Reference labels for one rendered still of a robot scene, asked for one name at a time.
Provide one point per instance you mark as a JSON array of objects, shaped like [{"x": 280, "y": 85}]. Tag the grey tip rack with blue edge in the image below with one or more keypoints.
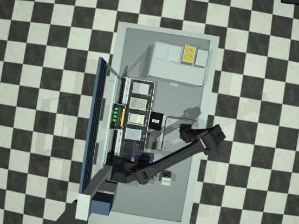
[{"x": 136, "y": 156}]

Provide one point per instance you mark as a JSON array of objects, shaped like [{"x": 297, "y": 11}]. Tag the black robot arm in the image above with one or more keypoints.
[{"x": 211, "y": 138}]

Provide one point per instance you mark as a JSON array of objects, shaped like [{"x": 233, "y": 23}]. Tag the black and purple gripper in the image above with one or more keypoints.
[{"x": 144, "y": 157}]

